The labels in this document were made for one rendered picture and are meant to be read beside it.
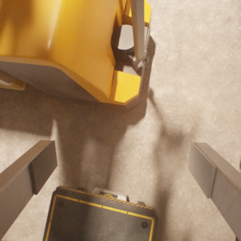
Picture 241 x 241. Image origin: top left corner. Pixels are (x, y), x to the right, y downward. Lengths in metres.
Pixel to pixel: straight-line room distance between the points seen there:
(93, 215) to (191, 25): 1.69
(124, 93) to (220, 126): 0.83
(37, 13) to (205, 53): 1.31
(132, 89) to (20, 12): 0.70
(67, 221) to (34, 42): 1.04
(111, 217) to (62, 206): 0.32
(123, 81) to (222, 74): 0.87
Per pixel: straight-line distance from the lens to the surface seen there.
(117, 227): 1.24
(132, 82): 1.18
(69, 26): 0.80
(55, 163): 0.17
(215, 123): 1.56
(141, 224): 1.22
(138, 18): 0.85
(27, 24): 0.83
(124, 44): 1.18
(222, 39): 1.81
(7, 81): 1.34
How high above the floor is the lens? 1.44
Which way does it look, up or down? 79 degrees down
